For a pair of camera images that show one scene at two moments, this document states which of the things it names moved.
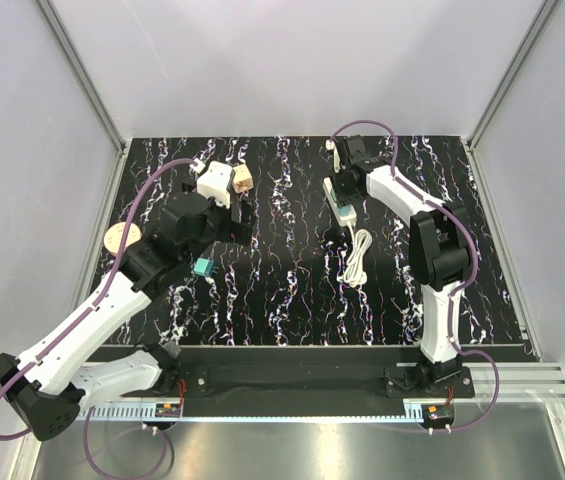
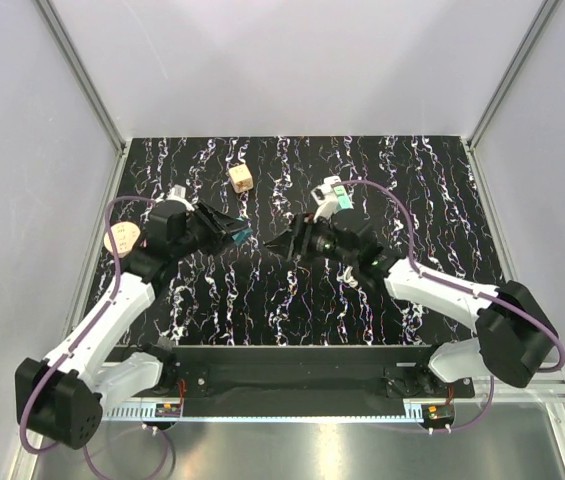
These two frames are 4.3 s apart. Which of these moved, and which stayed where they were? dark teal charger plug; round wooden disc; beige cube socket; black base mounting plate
Moved: dark teal charger plug
Stayed: black base mounting plate; beige cube socket; round wooden disc
